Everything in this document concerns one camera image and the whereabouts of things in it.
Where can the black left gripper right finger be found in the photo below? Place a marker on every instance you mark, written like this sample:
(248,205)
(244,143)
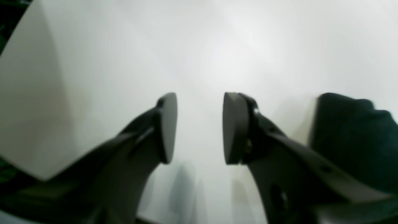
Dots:
(296,184)

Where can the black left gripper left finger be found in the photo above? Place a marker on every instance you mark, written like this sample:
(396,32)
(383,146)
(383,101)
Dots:
(105,186)

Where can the black long-sleeve t-shirt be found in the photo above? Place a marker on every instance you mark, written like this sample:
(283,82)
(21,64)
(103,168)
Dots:
(358,138)

